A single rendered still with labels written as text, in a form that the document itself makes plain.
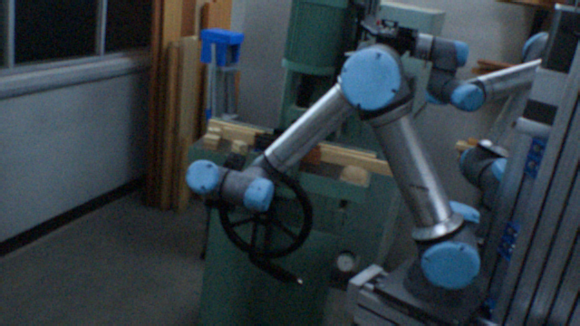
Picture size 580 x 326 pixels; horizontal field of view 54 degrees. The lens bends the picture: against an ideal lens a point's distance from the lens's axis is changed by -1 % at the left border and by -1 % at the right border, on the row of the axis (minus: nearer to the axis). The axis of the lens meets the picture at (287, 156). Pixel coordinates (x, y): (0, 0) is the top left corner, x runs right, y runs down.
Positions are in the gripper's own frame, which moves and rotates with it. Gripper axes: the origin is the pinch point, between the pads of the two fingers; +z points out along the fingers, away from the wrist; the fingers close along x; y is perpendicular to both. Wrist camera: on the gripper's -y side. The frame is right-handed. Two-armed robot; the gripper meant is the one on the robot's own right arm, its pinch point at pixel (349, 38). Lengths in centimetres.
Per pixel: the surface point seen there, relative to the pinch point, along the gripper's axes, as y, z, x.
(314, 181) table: -30.4, 1.4, 34.3
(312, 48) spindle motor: -3.9, 10.8, 3.2
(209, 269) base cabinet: -63, 32, 59
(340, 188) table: -30.7, -7.0, 34.6
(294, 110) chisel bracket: -22.9, 13.4, 13.9
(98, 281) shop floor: -125, 97, 56
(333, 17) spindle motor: 2.8, 6.1, -4.9
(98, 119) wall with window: -117, 135, -27
